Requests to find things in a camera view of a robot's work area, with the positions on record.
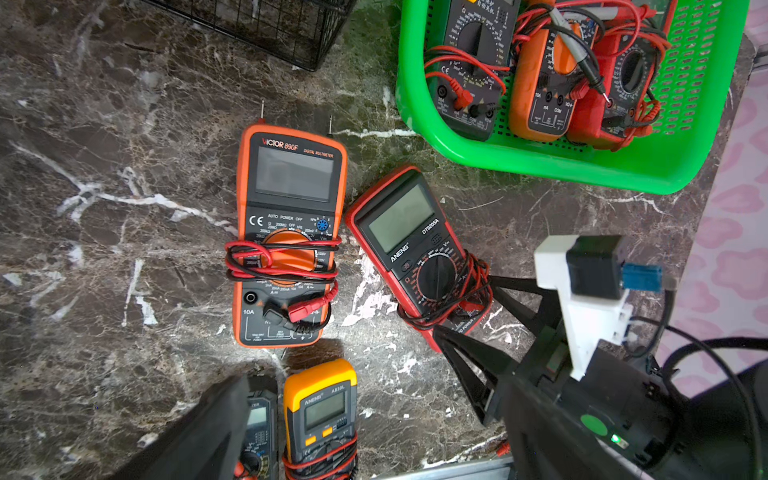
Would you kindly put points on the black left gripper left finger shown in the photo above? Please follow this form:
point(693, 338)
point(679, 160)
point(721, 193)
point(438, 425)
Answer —
point(203, 444)

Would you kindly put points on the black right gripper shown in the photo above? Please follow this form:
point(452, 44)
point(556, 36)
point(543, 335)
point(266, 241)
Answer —
point(625, 409)

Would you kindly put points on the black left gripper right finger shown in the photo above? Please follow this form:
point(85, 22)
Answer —
point(545, 444)

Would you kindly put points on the red Aneng large multimeter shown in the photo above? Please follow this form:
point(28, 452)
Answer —
point(436, 282)

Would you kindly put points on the orange victor multimeter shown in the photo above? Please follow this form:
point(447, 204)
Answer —
point(290, 194)
point(547, 78)

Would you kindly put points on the large green XLUE multimeter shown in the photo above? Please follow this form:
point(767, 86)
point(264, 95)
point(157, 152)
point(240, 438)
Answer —
point(467, 55)

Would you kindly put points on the small red multimeter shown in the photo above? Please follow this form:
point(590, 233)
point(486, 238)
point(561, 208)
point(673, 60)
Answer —
point(629, 57)

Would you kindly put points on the small black multimeter left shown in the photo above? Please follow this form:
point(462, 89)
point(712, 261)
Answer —
point(259, 455)

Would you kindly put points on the yellow Aneng multimeter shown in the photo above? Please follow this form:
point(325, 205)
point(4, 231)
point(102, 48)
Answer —
point(320, 414)

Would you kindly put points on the green plastic basket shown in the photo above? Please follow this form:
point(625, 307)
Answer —
point(692, 86)

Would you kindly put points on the black wire basket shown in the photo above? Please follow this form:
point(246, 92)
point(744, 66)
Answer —
point(299, 32)

